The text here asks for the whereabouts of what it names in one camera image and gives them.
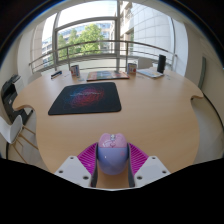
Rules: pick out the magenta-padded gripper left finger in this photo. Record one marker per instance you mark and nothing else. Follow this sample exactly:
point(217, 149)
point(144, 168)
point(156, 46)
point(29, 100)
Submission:
point(72, 170)

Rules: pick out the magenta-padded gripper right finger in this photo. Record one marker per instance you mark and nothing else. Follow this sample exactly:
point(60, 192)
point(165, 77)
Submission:
point(151, 169)

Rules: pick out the pink and purple computer mouse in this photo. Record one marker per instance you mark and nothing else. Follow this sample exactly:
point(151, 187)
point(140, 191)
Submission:
point(112, 156)

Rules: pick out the black mouse pad red-blue print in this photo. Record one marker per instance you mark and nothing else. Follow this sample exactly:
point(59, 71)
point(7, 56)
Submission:
point(85, 99)

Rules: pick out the white chair wooden legs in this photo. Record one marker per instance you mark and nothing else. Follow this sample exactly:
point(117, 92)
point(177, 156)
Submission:
point(10, 130)

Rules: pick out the black office printer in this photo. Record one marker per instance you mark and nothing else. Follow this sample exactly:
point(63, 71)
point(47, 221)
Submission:
point(10, 96)

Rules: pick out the printed mug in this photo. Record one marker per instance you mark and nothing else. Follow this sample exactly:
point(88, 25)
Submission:
point(132, 68)
point(75, 71)

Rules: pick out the red and grey magazine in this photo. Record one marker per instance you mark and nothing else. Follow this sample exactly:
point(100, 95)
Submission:
point(107, 75)

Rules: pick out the black cylinder speaker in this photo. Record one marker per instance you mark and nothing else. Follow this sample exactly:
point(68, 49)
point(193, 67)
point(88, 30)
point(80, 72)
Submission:
point(161, 63)

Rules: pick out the grey metal balcony railing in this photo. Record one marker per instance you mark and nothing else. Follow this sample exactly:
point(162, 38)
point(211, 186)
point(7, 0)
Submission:
point(100, 42)

